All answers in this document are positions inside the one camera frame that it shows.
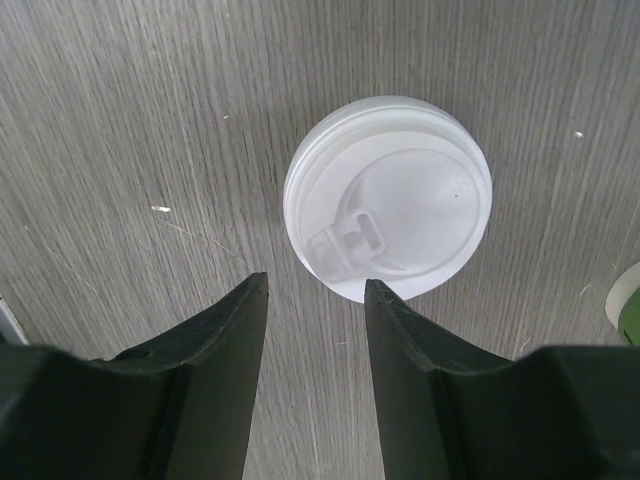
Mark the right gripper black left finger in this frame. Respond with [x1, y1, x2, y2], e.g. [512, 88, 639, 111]
[1, 273, 268, 479]

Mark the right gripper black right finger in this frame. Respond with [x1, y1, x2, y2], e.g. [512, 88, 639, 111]
[365, 280, 639, 479]

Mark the white plastic lid stack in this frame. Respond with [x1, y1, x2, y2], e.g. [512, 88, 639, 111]
[282, 96, 492, 303]

